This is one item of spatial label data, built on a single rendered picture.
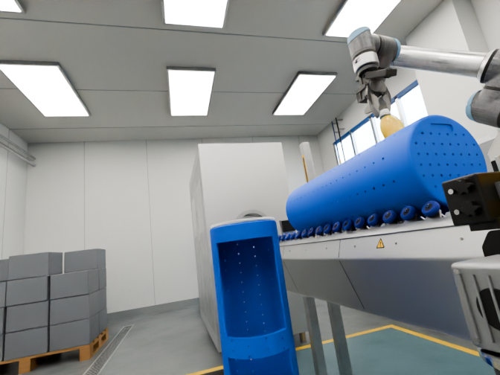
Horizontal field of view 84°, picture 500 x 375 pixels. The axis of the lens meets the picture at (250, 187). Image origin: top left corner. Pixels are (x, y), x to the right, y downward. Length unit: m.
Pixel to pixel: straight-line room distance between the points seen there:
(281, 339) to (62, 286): 3.08
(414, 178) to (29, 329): 3.83
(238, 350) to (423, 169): 0.83
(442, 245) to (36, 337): 3.80
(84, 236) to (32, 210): 1.01
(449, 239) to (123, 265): 5.40
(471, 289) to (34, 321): 3.86
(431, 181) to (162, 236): 5.21
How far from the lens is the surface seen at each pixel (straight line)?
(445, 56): 1.79
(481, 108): 1.73
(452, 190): 0.66
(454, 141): 1.01
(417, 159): 0.88
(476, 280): 0.52
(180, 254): 5.69
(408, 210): 0.92
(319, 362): 1.72
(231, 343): 1.14
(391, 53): 1.36
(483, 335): 0.55
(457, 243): 0.82
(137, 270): 5.75
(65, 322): 3.90
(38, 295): 3.95
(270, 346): 1.11
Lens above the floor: 0.92
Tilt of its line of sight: 12 degrees up
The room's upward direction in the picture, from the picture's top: 8 degrees counter-clockwise
